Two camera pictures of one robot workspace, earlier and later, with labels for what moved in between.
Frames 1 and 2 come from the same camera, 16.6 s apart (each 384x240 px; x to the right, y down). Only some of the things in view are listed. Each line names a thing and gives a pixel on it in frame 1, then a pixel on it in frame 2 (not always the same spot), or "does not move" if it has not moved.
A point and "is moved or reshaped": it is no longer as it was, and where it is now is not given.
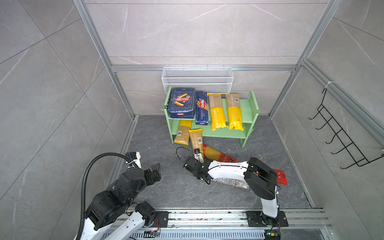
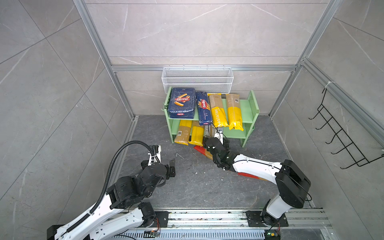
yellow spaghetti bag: [183, 134] does not move
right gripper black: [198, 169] → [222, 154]
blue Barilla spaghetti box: [201, 108] does not move
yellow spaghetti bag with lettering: [217, 111] does not move
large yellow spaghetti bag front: [196, 137] is moved or reshaped
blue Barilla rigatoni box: [182, 103] does not move
